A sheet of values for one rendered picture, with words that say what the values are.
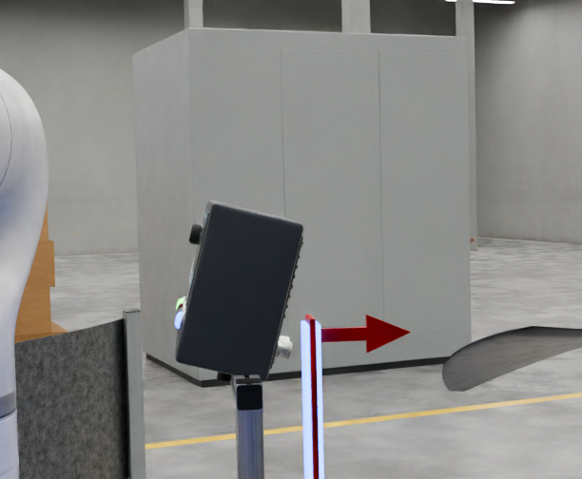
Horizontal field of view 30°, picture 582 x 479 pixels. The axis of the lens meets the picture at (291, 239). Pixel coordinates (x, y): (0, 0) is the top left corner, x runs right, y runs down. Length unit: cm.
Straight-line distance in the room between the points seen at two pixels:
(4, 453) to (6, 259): 13
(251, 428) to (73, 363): 134
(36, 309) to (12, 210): 792
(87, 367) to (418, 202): 500
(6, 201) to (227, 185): 605
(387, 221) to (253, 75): 134
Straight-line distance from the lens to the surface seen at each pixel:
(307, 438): 67
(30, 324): 868
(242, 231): 123
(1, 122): 71
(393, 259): 726
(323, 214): 702
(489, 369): 77
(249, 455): 122
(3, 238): 75
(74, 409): 253
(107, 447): 267
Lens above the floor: 127
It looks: 3 degrees down
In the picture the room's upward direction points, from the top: 1 degrees counter-clockwise
